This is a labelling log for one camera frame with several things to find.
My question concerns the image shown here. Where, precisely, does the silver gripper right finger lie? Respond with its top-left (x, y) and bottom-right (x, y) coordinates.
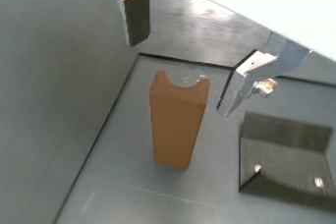
top-left (217, 32), bottom-right (313, 117)

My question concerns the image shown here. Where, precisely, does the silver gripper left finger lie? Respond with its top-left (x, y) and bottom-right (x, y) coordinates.
top-left (119, 0), bottom-right (151, 46)

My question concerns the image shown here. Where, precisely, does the dark grey curved fixture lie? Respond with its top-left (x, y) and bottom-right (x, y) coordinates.
top-left (239, 112), bottom-right (336, 213)

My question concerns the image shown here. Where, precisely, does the brown arch block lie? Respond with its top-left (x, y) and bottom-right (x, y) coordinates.
top-left (150, 71), bottom-right (211, 169)

